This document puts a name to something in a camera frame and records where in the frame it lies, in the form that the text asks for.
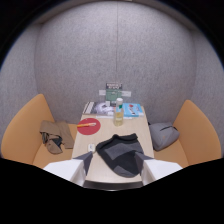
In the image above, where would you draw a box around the black knit hat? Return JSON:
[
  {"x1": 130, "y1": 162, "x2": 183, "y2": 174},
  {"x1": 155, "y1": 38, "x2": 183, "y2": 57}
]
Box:
[{"x1": 95, "y1": 133, "x2": 145, "y2": 179}]

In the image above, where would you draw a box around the orange bench seat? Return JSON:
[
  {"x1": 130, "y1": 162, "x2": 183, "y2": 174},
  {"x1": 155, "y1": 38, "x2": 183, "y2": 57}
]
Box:
[
  {"x1": 152, "y1": 99, "x2": 223, "y2": 169},
  {"x1": 0, "y1": 93, "x2": 79, "y2": 169}
]

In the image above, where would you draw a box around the yellow orange marker pen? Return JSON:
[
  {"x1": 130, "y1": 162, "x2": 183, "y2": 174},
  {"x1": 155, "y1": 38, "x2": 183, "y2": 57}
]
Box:
[{"x1": 76, "y1": 122, "x2": 97, "y2": 128}]

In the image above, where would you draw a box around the blue book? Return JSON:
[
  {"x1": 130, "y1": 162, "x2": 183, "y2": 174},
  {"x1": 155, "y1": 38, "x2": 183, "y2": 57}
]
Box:
[{"x1": 121, "y1": 102, "x2": 145, "y2": 118}]

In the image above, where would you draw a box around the clear bottle with white cap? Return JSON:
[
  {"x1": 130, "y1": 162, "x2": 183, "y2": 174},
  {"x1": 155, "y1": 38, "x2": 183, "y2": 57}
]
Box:
[{"x1": 113, "y1": 97, "x2": 125, "y2": 127}]

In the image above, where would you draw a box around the black and white magazine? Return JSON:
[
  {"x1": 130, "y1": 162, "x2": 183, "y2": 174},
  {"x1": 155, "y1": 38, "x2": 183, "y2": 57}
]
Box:
[{"x1": 82, "y1": 101, "x2": 116, "y2": 117}]

